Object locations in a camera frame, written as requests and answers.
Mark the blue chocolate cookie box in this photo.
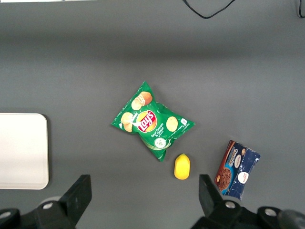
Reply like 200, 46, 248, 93
214, 140, 262, 201

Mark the yellow lemon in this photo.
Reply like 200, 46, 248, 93
173, 153, 191, 180

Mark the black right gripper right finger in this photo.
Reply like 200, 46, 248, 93
192, 174, 282, 229

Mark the black looped cable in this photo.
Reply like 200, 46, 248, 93
183, 0, 236, 19

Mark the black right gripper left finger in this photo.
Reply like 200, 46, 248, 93
0, 174, 92, 229

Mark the green Lay's chips bag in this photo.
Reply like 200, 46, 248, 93
110, 81, 196, 162

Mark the white rectangular tray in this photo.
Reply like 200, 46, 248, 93
0, 113, 50, 190

